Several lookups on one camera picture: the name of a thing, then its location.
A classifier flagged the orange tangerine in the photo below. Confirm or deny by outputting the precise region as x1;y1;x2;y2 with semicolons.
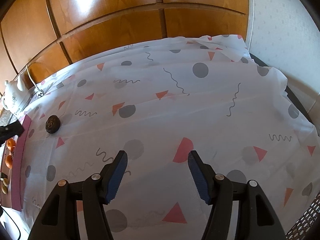
6;138;16;150
5;154;13;169

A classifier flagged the round dark brown fruit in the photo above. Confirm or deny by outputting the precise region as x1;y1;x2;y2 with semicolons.
45;115;61;134

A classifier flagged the small tan round fruit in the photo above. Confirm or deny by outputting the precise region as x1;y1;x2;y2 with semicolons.
1;185;8;194

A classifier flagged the white ceramic electric kettle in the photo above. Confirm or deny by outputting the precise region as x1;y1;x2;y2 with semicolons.
2;76;31;114

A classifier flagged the pink-edged cardboard tray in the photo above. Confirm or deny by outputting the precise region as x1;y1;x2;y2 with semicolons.
1;115;31;211

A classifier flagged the perforated chair back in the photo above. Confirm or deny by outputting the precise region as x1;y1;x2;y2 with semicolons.
286;194;320;240

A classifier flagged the white patterned tablecloth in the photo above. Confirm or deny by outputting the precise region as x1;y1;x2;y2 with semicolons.
5;35;319;239

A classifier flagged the white kettle power cord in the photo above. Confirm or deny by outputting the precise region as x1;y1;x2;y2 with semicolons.
25;65;45;99

